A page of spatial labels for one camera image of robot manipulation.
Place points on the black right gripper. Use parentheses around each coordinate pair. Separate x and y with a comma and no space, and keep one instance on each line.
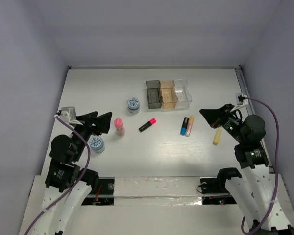
(215,116)

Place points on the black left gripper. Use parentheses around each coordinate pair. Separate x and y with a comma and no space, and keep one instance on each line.
(88,124)

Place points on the yellow pastel highlighter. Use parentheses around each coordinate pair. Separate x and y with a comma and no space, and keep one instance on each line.
(217,136)

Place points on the orange pastel highlighter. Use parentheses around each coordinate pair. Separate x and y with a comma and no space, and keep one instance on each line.
(189,127)

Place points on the pink capped pin bottle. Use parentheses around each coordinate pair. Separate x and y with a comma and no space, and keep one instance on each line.
(118,123)

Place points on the blue white slime jar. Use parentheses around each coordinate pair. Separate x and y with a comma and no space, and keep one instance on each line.
(97,144)
(133,105)

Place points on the black blue highlighter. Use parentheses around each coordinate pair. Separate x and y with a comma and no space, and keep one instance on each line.
(184,126)

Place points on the black pink highlighter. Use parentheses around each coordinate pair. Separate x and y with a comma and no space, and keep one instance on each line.
(147,125)

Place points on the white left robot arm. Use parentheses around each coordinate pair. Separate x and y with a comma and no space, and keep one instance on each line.
(69,180)

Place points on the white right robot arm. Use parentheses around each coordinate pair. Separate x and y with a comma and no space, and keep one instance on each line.
(251,186)

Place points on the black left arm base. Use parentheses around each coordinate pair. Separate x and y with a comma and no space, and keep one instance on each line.
(103,195)

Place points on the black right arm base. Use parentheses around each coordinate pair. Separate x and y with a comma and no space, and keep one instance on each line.
(213,193)

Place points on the clear plastic bin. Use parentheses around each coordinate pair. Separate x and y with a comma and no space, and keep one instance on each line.
(184,98)

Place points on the amber plastic bin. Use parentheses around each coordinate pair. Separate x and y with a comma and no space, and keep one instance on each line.
(169,98)

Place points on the smoke grey plastic bin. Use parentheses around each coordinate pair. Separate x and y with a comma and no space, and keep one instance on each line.
(154,97)

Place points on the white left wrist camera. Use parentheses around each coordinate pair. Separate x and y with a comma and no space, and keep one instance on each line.
(67,114)

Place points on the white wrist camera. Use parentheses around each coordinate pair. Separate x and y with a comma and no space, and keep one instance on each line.
(67,114)
(241,99)

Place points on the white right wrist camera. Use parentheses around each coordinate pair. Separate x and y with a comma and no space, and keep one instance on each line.
(241,99)

